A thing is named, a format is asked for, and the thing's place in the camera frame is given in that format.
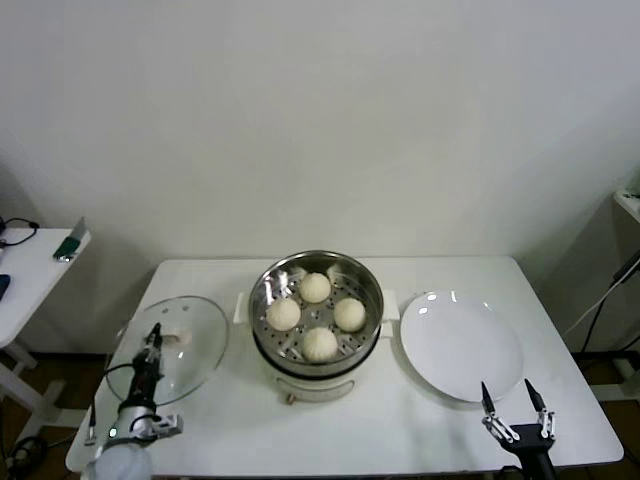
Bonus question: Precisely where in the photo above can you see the white round plate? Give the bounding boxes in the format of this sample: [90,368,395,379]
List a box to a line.
[398,288,525,403]

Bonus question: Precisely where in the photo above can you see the white shelf table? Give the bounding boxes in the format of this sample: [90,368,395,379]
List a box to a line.
[612,191,640,225]

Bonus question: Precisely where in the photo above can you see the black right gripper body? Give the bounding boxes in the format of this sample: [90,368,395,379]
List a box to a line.
[504,423,557,480]

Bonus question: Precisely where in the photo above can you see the white side table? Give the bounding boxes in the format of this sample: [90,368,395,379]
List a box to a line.
[0,227,94,441]

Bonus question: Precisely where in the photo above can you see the green circuit board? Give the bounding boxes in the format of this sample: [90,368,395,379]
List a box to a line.
[52,217,92,264]

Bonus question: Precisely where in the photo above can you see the white electric cooker pot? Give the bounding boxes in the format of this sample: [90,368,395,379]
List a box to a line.
[233,292,400,406]

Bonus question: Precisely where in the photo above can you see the white hanging cable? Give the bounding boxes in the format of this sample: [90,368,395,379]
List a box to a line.
[560,282,619,337]

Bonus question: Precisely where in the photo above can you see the black cable coil on floor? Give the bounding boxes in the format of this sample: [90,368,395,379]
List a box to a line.
[0,435,49,466]

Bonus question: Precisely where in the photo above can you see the stainless steel steamer basket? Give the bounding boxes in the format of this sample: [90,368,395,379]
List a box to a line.
[233,249,400,371]

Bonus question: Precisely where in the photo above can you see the white table base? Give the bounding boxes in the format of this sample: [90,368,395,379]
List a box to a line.
[590,357,640,401]

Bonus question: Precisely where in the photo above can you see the white steamed baozi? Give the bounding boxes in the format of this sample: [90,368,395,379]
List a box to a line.
[332,297,368,333]
[302,327,340,364]
[299,272,333,305]
[266,298,302,332]

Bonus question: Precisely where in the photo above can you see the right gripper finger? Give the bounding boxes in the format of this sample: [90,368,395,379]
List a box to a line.
[479,380,521,444]
[523,378,557,441]

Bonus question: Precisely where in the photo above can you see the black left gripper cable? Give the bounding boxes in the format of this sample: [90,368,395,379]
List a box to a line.
[102,363,139,389]

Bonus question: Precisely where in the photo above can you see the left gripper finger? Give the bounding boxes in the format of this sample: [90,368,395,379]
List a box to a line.
[142,342,165,375]
[148,322,165,359]

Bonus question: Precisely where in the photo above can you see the thin black cable on table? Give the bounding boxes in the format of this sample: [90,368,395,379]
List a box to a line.
[0,217,40,250]

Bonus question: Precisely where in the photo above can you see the glass lid with white handle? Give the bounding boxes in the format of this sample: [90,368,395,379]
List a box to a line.
[104,294,230,407]

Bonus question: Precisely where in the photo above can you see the black hanging cable with plug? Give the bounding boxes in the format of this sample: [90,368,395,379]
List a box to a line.
[582,247,640,354]

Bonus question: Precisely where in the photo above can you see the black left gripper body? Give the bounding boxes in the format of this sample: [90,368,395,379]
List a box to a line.
[124,357,167,407]

